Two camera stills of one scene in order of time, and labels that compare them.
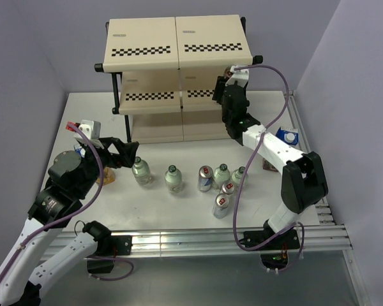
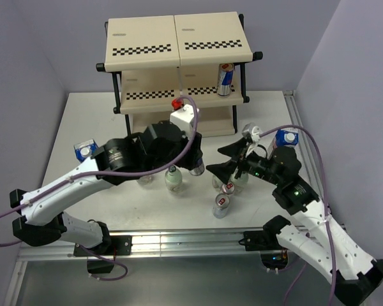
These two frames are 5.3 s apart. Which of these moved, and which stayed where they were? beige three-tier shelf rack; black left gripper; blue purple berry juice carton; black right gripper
Moved: black right gripper; black left gripper
Stayed: beige three-tier shelf rack; blue purple berry juice carton
